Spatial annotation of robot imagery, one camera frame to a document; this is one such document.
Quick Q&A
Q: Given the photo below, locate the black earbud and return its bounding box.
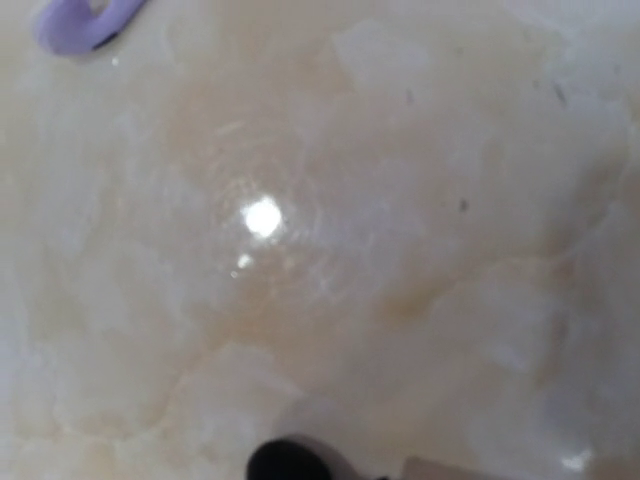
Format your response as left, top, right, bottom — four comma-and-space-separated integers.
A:
244, 435, 360, 480

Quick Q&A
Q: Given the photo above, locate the purple earbud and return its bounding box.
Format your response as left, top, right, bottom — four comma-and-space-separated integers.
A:
33, 0, 145, 56

